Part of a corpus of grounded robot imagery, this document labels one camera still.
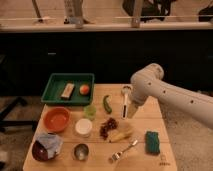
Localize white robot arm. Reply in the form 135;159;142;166
127;63;213;129

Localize small metal cup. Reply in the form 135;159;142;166
74;144;89;161

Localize light blue cloth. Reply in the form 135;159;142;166
36;133;63;159

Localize silver fork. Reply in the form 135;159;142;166
108;140;138;163

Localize tan sponge block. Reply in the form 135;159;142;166
61;83;75;99

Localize translucent green plastic cup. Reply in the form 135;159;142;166
84;105;96;121

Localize green pepper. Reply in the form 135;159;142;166
103;95;112;114

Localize white plastic cup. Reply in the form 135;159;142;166
75;118;93;137

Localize green sponge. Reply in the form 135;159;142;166
145;131;160;155

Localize orange peach fruit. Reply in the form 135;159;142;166
79;84;90;95

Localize bunch of red grapes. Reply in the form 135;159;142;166
99;118;118;140

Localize dark red bowl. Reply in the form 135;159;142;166
32;140;57;162

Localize green plastic tray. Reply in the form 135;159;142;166
41;73;95;106

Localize orange bowl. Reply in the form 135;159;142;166
43;107;70;133

